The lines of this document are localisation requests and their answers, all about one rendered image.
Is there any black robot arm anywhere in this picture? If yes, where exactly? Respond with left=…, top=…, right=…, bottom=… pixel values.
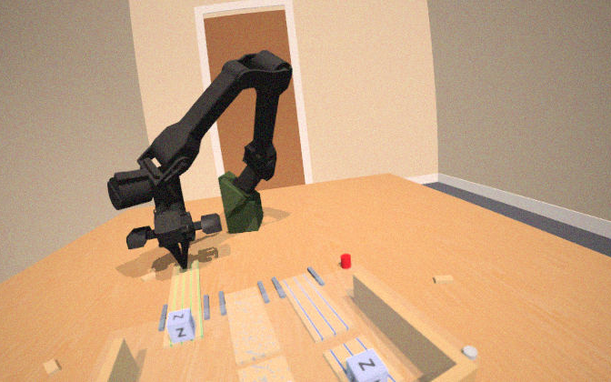
left=107, top=50, right=293, bottom=247

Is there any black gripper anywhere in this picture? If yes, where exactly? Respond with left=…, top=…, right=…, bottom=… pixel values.
left=126, top=194, right=223, bottom=269

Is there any red cylinder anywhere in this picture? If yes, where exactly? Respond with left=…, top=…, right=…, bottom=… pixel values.
left=340, top=255, right=351, bottom=269

